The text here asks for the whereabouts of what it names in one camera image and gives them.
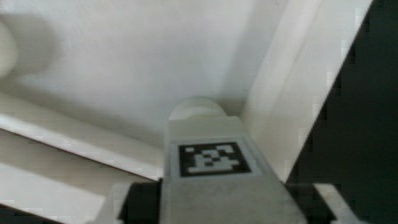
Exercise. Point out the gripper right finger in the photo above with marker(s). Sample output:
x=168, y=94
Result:
x=337, y=204

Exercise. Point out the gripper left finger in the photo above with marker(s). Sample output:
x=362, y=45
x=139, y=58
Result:
x=111, y=208

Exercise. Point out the white leg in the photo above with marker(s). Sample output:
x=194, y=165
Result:
x=221, y=187

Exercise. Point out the white square tabletop tray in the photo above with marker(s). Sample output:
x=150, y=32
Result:
x=106, y=59

